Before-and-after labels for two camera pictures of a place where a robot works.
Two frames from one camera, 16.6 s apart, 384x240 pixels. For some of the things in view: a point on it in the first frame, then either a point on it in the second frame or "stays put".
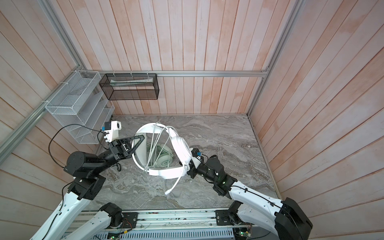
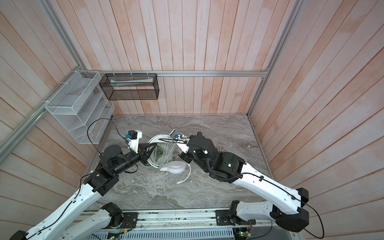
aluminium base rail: x=161 y=224 stays put
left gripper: x=122 y=147 → x=146 y=155
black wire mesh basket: x=130 y=86 stays put
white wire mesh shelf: x=81 y=108 stays put
